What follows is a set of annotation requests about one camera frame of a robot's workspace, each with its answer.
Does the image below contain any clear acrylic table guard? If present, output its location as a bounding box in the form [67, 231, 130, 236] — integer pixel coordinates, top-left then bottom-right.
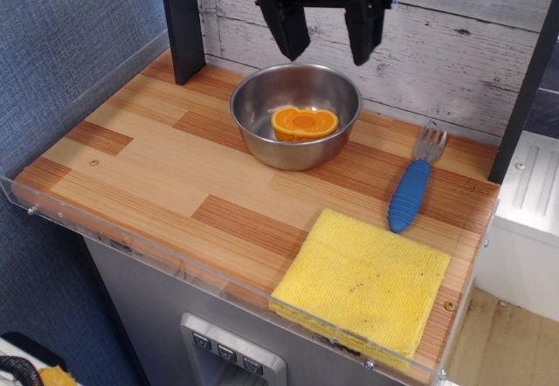
[1, 20, 498, 385]

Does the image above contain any black vertical post left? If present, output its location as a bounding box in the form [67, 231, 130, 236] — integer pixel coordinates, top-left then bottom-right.
[163, 0, 206, 86]

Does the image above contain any yellow folded cloth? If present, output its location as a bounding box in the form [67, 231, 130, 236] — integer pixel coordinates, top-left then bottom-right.
[269, 209, 451, 371]

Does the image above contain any white toy sink unit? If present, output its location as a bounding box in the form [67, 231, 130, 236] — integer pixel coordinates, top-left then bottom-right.
[474, 131, 558, 321]

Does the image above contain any orange toy fruit slice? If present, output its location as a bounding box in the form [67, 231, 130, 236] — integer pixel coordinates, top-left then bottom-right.
[271, 106, 339, 142]

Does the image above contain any yellow object bottom left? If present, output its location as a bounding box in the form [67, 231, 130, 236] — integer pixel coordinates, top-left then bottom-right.
[38, 366, 78, 386]

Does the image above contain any blue handled metal fork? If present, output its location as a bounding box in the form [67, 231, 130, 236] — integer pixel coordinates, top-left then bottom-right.
[387, 127, 448, 233]

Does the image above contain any silver metal bowl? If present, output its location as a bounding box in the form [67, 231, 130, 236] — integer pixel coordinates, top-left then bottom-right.
[230, 64, 362, 170]

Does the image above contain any black vertical post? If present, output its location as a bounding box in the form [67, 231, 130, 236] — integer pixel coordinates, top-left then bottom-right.
[488, 0, 558, 184]
[163, 0, 206, 86]

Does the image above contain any silver toy fridge cabinet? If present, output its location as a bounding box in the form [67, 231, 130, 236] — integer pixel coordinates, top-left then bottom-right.
[86, 238, 394, 385]

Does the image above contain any black vertical post right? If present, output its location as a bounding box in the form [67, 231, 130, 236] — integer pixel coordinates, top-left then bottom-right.
[488, 0, 558, 184]

